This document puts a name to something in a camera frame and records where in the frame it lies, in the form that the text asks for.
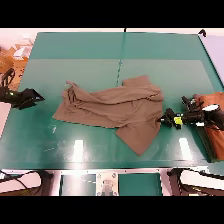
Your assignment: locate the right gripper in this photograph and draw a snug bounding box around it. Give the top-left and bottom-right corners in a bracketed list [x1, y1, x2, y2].
[164, 107, 185, 130]

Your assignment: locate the black cable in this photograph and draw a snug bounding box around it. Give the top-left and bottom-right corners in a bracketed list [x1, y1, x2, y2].
[0, 171, 40, 196]

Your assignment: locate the brown T-shirt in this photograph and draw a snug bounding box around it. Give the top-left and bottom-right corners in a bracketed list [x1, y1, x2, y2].
[52, 74, 165, 157]

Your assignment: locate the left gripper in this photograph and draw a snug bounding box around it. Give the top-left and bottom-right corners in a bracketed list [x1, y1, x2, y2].
[2, 87, 46, 111]

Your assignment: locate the silver frame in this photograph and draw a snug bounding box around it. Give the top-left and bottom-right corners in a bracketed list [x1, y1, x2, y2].
[0, 167, 224, 197]

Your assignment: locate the orange-brown folded garment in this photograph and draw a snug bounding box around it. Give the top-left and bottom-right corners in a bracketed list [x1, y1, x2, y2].
[194, 92, 224, 163]

